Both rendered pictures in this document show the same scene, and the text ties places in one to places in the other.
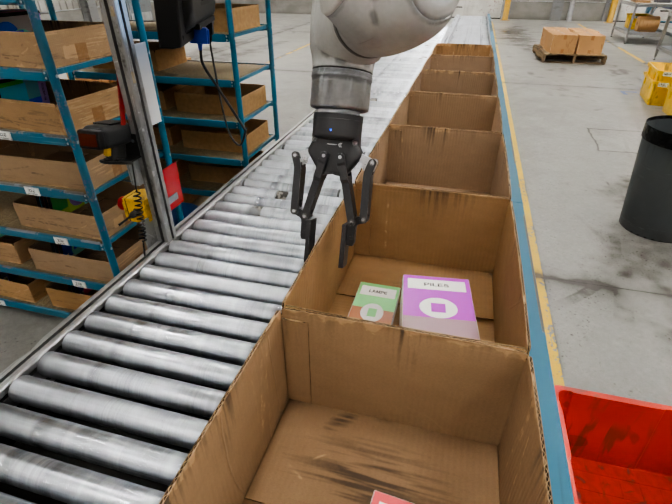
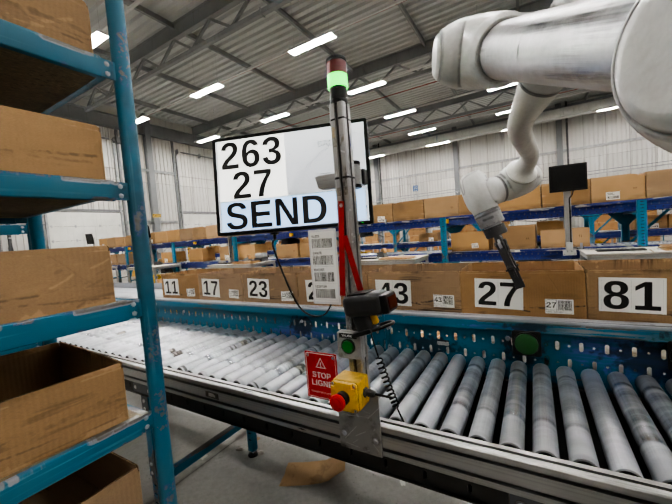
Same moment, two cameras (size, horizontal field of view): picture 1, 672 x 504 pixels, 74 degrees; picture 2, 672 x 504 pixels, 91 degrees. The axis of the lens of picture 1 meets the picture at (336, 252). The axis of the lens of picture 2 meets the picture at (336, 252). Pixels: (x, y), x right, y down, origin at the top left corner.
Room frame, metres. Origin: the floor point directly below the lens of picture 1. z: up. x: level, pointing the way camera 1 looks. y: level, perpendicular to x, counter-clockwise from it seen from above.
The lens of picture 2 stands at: (0.91, 1.31, 1.23)
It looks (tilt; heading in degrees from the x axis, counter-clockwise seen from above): 3 degrees down; 286
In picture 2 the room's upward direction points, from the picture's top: 4 degrees counter-clockwise
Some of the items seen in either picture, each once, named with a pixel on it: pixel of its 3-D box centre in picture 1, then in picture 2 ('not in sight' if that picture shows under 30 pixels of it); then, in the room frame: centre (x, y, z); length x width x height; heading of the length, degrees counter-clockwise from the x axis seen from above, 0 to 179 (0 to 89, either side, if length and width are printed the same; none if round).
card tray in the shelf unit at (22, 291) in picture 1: (24, 268); not in sight; (1.76, 1.48, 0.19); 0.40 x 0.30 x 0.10; 73
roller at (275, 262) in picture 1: (252, 260); (404, 381); (1.02, 0.23, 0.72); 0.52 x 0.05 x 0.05; 75
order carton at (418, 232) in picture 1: (412, 287); (519, 287); (0.58, -0.12, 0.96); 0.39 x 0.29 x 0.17; 165
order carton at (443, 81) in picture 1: (452, 104); (286, 284); (1.71, -0.44, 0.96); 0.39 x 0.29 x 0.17; 164
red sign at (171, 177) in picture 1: (164, 192); (331, 377); (1.18, 0.49, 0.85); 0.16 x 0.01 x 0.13; 165
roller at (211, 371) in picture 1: (171, 363); (543, 405); (0.64, 0.33, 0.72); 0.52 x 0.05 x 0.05; 75
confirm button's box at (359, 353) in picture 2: (139, 169); (350, 344); (1.11, 0.52, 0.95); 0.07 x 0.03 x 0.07; 165
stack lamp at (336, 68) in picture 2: not in sight; (337, 76); (1.10, 0.48, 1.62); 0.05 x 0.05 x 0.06
